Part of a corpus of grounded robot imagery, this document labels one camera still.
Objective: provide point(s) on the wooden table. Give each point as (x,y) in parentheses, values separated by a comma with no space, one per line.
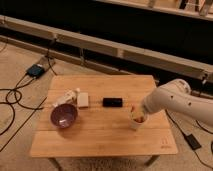
(103,131)

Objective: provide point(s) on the black power adapter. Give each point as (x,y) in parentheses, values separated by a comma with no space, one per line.
(192,142)

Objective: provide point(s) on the long metal floor rail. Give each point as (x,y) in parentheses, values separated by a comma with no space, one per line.
(186,67)

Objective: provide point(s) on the blue power box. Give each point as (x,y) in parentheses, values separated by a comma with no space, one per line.
(35,71)

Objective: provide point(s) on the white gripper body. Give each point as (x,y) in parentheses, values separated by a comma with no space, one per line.
(143,112)

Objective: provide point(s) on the black rectangular box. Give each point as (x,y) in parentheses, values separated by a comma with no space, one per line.
(112,102)

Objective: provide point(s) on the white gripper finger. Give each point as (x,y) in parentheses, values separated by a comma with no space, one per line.
(133,112)

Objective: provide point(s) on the white ceramic cup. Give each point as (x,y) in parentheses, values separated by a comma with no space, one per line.
(134,125)

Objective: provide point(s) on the crumpled white plastic bottle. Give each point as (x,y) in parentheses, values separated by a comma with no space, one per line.
(69,96)

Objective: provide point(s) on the purple bowl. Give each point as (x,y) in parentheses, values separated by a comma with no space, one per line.
(64,115)

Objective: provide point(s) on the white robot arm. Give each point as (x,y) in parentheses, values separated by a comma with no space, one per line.
(175,96)

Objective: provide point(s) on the orange pepper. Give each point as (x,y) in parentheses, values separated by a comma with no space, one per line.
(139,119)

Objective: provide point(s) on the white rectangular block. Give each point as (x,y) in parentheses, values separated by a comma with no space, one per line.
(83,100)

